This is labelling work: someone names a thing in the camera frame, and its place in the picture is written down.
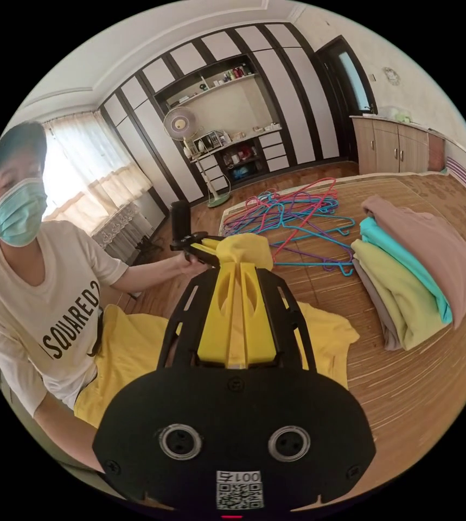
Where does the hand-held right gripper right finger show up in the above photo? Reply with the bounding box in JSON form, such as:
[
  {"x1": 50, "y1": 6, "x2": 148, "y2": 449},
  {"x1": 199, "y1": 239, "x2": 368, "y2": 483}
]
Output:
[{"x1": 239, "y1": 262, "x2": 277, "y2": 364}]

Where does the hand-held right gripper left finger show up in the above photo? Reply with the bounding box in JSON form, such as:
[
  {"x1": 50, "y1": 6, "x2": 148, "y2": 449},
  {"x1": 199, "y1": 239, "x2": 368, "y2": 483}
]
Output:
[{"x1": 197, "y1": 262, "x2": 238, "y2": 364}]

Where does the yellow short sleeve shirt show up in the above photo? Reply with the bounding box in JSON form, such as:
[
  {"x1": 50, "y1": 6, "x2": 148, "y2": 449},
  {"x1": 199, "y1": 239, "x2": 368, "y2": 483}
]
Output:
[{"x1": 73, "y1": 233, "x2": 360, "y2": 429}]

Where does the person's left forearm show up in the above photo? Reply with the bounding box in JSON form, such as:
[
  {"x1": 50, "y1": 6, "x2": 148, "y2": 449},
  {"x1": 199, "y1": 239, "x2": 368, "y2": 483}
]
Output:
[{"x1": 108, "y1": 257, "x2": 183, "y2": 295}]

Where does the person's right forearm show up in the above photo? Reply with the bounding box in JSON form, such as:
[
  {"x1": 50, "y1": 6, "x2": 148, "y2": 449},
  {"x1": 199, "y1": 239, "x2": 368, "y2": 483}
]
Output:
[{"x1": 33, "y1": 389, "x2": 110, "y2": 475}]

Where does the person's left hand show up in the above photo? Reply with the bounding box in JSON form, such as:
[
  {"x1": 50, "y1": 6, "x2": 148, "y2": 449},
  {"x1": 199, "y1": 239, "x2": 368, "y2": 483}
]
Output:
[{"x1": 175, "y1": 253, "x2": 211, "y2": 280}]

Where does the purple clothes hanger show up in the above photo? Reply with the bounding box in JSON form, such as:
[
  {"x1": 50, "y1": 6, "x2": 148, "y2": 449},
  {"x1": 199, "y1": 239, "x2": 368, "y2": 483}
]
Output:
[{"x1": 269, "y1": 240, "x2": 341, "y2": 272}]

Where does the red clothes hanger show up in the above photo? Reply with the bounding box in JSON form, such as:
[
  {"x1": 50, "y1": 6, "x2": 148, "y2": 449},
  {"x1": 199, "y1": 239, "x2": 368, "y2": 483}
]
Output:
[{"x1": 271, "y1": 203, "x2": 339, "y2": 255}]

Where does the cyan clothes hanger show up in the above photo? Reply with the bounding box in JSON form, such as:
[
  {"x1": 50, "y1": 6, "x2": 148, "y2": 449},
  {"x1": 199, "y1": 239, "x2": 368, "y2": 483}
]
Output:
[
  {"x1": 271, "y1": 227, "x2": 356, "y2": 277},
  {"x1": 275, "y1": 211, "x2": 358, "y2": 237}
]

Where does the pink clothes hanger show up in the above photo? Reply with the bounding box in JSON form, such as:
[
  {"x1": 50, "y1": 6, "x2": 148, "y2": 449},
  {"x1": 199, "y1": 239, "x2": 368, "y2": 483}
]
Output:
[{"x1": 293, "y1": 177, "x2": 338, "y2": 212}]

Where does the standing fan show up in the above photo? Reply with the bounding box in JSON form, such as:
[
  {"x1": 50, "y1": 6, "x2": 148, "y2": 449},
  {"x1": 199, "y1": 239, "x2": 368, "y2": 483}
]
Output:
[{"x1": 162, "y1": 106, "x2": 232, "y2": 209}]

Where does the light curtain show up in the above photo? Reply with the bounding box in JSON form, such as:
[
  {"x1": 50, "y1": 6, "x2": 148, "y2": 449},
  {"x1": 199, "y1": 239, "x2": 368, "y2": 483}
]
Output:
[{"x1": 40, "y1": 110, "x2": 154, "y2": 233}]

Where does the pile of clothes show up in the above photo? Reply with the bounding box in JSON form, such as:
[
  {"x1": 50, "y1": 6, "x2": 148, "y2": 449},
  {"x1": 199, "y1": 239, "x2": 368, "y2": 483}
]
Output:
[{"x1": 350, "y1": 194, "x2": 466, "y2": 352}]

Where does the person's body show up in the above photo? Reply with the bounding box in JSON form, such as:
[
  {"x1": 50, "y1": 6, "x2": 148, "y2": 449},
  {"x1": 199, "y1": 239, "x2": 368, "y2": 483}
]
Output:
[{"x1": 0, "y1": 120, "x2": 131, "y2": 418}]

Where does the low wooden cabinet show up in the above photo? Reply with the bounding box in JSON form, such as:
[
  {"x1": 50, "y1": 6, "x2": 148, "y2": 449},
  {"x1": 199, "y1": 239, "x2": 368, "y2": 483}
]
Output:
[{"x1": 349, "y1": 106, "x2": 448, "y2": 176}]

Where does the dark door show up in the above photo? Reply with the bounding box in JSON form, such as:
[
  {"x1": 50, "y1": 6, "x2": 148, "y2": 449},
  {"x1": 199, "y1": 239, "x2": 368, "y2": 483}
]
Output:
[{"x1": 315, "y1": 35, "x2": 379, "y2": 163}]

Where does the black and white wall cupboard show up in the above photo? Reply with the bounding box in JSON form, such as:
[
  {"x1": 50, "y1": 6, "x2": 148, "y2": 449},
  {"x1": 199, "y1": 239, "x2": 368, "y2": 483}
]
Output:
[{"x1": 97, "y1": 21, "x2": 342, "y2": 206}]

